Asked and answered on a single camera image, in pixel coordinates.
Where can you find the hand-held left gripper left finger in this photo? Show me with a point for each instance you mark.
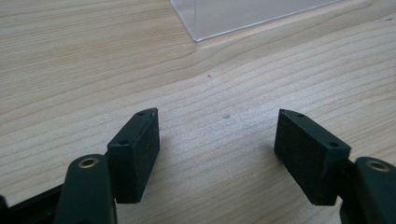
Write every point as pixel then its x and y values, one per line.
pixel 134 161

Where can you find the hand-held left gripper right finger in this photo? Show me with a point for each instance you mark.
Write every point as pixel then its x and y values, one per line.
pixel 308 158

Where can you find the clear plastic box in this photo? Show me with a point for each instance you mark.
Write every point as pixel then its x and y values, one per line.
pixel 236 15

